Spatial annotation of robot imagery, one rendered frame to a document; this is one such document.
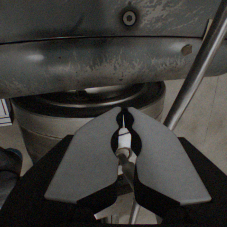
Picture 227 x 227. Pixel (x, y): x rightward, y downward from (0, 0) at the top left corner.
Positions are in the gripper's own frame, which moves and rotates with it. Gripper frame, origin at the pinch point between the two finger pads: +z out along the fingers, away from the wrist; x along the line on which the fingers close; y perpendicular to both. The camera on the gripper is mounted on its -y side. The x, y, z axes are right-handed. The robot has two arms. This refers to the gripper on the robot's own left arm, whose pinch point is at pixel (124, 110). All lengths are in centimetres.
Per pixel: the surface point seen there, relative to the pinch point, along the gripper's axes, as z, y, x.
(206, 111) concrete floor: 180, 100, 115
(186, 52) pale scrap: 9.7, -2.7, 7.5
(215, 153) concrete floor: 198, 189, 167
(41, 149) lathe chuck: 9.0, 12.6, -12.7
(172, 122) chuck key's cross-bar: 1.7, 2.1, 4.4
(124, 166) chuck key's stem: 6.3, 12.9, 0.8
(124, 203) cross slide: 39, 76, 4
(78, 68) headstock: 6.0, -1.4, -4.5
